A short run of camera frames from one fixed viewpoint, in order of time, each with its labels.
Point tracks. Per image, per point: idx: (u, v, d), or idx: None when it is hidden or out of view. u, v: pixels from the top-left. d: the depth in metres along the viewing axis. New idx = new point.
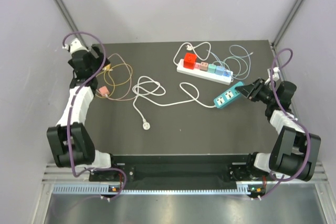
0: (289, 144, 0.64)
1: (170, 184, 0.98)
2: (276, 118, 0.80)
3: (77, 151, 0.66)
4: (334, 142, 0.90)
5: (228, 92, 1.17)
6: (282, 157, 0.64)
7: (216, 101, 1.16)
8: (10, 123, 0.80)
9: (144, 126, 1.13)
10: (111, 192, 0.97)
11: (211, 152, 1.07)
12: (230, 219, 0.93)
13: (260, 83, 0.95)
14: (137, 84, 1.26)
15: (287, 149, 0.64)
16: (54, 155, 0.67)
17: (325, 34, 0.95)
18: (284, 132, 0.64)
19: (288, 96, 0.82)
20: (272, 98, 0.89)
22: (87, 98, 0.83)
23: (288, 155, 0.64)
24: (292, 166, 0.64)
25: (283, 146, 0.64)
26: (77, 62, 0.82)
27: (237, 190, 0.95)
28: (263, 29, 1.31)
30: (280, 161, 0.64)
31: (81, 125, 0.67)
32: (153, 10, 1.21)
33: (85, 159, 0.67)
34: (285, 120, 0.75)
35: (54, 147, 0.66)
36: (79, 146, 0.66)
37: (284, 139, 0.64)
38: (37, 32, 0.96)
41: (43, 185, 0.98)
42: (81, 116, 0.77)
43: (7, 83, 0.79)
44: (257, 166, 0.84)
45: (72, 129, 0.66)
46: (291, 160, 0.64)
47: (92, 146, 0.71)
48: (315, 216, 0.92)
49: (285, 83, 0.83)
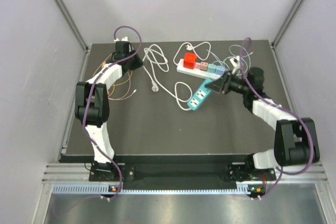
0: (290, 136, 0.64)
1: (170, 184, 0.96)
2: (260, 109, 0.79)
3: (94, 108, 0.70)
4: (333, 142, 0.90)
5: (199, 92, 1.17)
6: (289, 151, 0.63)
7: (191, 104, 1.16)
8: (10, 124, 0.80)
9: (153, 88, 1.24)
10: (112, 191, 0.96)
11: (211, 152, 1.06)
12: (230, 219, 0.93)
13: (228, 75, 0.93)
14: (148, 49, 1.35)
15: (290, 142, 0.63)
16: (75, 105, 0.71)
17: (325, 34, 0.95)
18: (283, 127, 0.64)
19: (261, 82, 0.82)
20: (244, 87, 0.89)
22: (115, 76, 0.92)
23: (291, 147, 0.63)
24: (300, 155, 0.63)
25: (287, 139, 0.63)
26: (118, 43, 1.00)
27: (237, 190, 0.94)
28: (263, 29, 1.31)
30: (289, 156, 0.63)
31: (105, 86, 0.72)
32: (154, 10, 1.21)
33: (98, 117, 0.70)
34: (269, 109, 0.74)
35: (78, 97, 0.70)
36: (97, 104, 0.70)
37: (285, 134, 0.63)
38: (37, 32, 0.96)
41: (43, 185, 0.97)
42: (107, 83, 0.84)
43: (6, 83, 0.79)
44: (259, 167, 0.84)
45: (97, 87, 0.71)
46: (298, 151, 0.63)
47: (107, 111, 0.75)
48: (314, 216, 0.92)
49: (253, 71, 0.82)
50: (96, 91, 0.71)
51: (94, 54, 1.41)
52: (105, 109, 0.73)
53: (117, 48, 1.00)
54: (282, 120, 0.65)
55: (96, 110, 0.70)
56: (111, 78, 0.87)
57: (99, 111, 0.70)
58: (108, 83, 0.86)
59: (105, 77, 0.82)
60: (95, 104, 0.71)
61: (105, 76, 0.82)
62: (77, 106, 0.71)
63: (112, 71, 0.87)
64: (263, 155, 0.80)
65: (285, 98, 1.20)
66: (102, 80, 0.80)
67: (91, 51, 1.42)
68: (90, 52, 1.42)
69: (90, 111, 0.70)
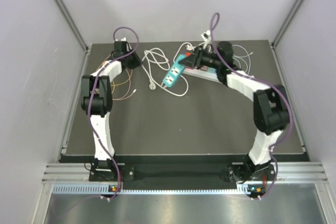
0: (266, 104, 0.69)
1: (170, 184, 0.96)
2: (234, 82, 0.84)
3: (98, 99, 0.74)
4: (333, 142, 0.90)
5: (173, 68, 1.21)
6: (268, 117, 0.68)
7: (166, 81, 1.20)
8: (10, 124, 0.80)
9: (150, 86, 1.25)
10: (111, 191, 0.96)
11: (210, 152, 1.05)
12: (230, 218, 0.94)
13: (200, 51, 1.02)
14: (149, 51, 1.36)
15: (266, 109, 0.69)
16: (81, 96, 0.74)
17: (325, 34, 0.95)
18: (259, 98, 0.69)
19: (230, 55, 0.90)
20: (213, 61, 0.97)
22: (116, 71, 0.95)
23: (269, 113, 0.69)
24: (278, 118, 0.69)
25: (264, 107, 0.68)
26: (116, 42, 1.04)
27: (237, 190, 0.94)
28: (263, 29, 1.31)
30: (268, 121, 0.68)
31: (108, 78, 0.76)
32: (154, 10, 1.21)
33: (103, 107, 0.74)
34: (242, 81, 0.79)
35: (83, 89, 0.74)
36: (102, 94, 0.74)
37: (261, 103, 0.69)
38: (37, 31, 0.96)
41: (43, 185, 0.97)
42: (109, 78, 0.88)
43: (6, 83, 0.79)
44: (258, 162, 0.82)
45: (101, 79, 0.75)
46: (274, 115, 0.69)
47: (111, 102, 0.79)
48: (314, 216, 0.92)
49: (222, 45, 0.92)
50: (100, 82, 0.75)
51: (94, 54, 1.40)
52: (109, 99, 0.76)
53: (116, 46, 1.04)
54: (258, 91, 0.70)
55: (100, 99, 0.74)
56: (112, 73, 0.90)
57: (104, 100, 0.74)
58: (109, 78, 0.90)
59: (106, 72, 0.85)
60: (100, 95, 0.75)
61: (107, 71, 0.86)
62: (83, 97, 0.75)
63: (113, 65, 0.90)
64: (255, 144, 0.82)
65: None
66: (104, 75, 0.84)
67: (91, 51, 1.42)
68: (90, 52, 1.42)
69: (94, 100, 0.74)
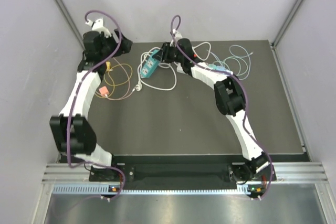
0: (224, 92, 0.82)
1: (170, 184, 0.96)
2: (198, 73, 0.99)
3: (76, 142, 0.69)
4: (333, 143, 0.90)
5: (148, 61, 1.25)
6: (227, 103, 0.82)
7: (142, 72, 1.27)
8: (10, 124, 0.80)
9: (136, 87, 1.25)
10: (112, 192, 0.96)
11: (210, 152, 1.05)
12: (230, 218, 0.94)
13: (166, 47, 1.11)
14: (146, 52, 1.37)
15: (226, 96, 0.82)
16: (56, 142, 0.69)
17: (325, 34, 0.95)
18: (218, 88, 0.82)
19: (190, 49, 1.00)
20: (179, 55, 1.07)
22: (93, 86, 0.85)
23: (227, 99, 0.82)
24: (234, 103, 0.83)
25: (224, 96, 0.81)
26: (88, 43, 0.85)
27: (237, 189, 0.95)
28: (263, 29, 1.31)
30: (227, 106, 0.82)
31: (82, 119, 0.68)
32: (153, 10, 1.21)
33: (83, 149, 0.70)
34: (205, 73, 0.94)
35: (56, 135, 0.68)
36: (79, 137, 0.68)
37: (221, 92, 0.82)
38: (37, 32, 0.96)
41: (43, 185, 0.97)
42: (85, 103, 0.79)
43: (6, 82, 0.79)
44: (251, 155, 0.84)
45: (73, 121, 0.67)
46: (231, 99, 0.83)
47: (91, 138, 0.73)
48: (314, 216, 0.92)
49: (181, 41, 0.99)
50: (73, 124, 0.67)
51: None
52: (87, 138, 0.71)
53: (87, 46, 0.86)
54: (217, 82, 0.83)
55: (77, 141, 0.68)
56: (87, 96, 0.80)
57: (82, 144, 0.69)
58: (87, 101, 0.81)
59: (80, 101, 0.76)
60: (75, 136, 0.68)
61: (81, 98, 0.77)
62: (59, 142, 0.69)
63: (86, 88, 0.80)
64: (242, 143, 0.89)
65: (285, 98, 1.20)
66: (79, 104, 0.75)
67: None
68: None
69: (72, 144, 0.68)
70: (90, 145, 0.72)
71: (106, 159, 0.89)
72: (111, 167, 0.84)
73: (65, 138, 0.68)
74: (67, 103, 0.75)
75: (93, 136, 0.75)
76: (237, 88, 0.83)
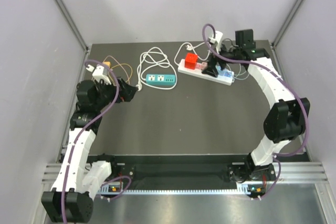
0: (284, 117, 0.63)
1: (171, 184, 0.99)
2: (256, 72, 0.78)
3: (74, 215, 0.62)
4: (334, 143, 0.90)
5: (160, 75, 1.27)
6: (280, 129, 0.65)
7: (147, 77, 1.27)
8: (9, 124, 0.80)
9: (136, 87, 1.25)
10: (112, 192, 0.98)
11: (211, 152, 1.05)
12: (230, 218, 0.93)
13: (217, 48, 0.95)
14: (146, 52, 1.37)
15: (282, 123, 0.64)
16: (51, 216, 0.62)
17: (325, 34, 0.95)
18: (279, 110, 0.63)
19: (249, 40, 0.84)
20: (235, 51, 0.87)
22: (89, 144, 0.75)
23: (282, 126, 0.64)
24: (289, 133, 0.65)
25: (281, 121, 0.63)
26: (81, 95, 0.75)
27: (237, 190, 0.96)
28: (263, 29, 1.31)
30: (279, 133, 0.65)
31: (77, 194, 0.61)
32: (154, 10, 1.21)
33: (81, 219, 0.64)
34: (267, 80, 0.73)
35: (51, 211, 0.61)
36: (75, 211, 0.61)
37: (281, 116, 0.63)
38: (37, 31, 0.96)
41: (43, 185, 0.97)
42: (82, 168, 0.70)
43: (6, 82, 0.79)
44: (259, 164, 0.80)
45: (67, 198, 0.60)
46: (288, 126, 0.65)
47: (88, 205, 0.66)
48: (314, 216, 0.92)
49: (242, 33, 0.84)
50: (66, 201, 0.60)
51: (93, 54, 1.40)
52: (83, 209, 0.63)
53: (81, 99, 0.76)
54: (279, 102, 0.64)
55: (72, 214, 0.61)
56: (84, 157, 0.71)
57: (81, 216, 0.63)
58: (84, 162, 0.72)
59: (75, 168, 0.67)
60: (69, 211, 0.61)
61: (75, 166, 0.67)
62: (53, 216, 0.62)
63: (82, 150, 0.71)
64: (259, 146, 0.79)
65: None
66: (72, 173, 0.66)
67: (92, 51, 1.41)
68: (90, 52, 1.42)
69: (67, 216, 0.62)
70: (86, 214, 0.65)
71: (105, 172, 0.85)
72: (116, 178, 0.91)
73: (59, 212, 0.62)
74: (60, 173, 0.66)
75: (91, 201, 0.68)
76: (301, 116, 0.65)
